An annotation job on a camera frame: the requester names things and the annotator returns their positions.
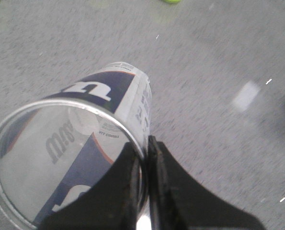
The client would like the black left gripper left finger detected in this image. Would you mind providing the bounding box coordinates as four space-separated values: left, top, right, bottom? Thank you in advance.
39 142 139 230

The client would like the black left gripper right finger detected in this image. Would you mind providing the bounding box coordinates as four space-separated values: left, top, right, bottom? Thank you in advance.
148 136 265 230

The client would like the white blue tennis ball can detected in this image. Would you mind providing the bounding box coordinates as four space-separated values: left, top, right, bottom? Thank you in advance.
0 62 152 230

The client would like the far right tennis ball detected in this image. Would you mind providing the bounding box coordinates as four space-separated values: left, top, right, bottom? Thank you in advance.
163 0 181 4

